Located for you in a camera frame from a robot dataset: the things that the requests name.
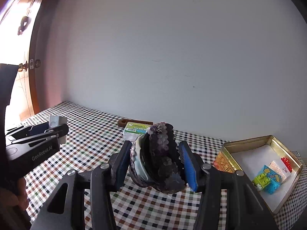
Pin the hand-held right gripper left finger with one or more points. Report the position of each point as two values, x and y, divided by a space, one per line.
123 163

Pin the person's left hand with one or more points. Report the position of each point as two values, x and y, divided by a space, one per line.
12 196

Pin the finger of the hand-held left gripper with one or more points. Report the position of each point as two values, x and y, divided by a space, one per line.
39 128
57 131

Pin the blue printed toy block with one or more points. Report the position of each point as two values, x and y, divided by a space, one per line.
272 182

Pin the wooden door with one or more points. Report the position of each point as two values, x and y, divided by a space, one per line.
33 95

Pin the metal door latch plate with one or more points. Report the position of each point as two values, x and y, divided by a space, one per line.
36 63

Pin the small white card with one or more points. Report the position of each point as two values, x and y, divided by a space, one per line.
56 121

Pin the brass door knob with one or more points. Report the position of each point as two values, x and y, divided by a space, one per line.
23 66

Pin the dark door hook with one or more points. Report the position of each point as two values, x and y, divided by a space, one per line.
24 22

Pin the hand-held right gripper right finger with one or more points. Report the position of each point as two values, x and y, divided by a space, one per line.
188 167

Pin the green toy block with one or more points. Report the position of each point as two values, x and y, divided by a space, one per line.
261 181

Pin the dark sequined pouch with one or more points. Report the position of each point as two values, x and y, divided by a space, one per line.
163 153

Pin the checkered tablecloth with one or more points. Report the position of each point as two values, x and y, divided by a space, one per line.
96 136

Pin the clear box with green label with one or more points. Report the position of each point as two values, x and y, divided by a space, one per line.
134 129

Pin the gold metal tin box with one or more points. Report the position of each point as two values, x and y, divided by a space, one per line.
223 163

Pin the red toy block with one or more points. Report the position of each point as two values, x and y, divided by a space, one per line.
287 164

